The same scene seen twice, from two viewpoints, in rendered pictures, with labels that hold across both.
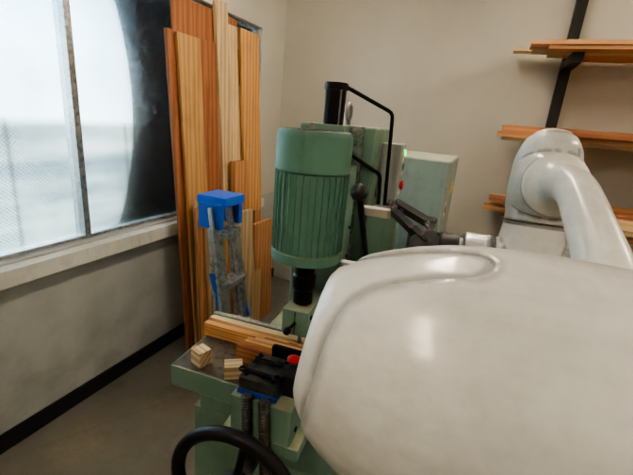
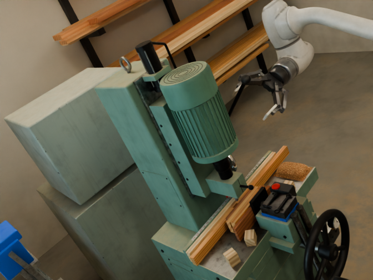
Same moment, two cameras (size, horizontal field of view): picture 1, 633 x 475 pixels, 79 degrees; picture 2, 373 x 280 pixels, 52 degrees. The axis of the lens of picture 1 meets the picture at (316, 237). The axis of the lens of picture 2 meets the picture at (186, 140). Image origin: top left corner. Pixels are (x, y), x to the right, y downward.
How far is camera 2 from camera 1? 110 cm
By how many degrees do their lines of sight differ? 50
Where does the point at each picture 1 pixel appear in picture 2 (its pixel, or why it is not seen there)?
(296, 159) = (207, 90)
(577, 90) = not seen: outside the picture
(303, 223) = (225, 123)
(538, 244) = (302, 46)
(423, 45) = not seen: outside the picture
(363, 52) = not seen: outside the picture
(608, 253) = (365, 21)
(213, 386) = (255, 256)
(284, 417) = (306, 203)
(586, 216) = (343, 17)
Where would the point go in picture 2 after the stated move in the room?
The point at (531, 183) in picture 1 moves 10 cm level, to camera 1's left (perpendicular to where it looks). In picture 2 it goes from (294, 24) to (288, 34)
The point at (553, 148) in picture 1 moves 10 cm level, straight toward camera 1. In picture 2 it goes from (283, 7) to (306, 5)
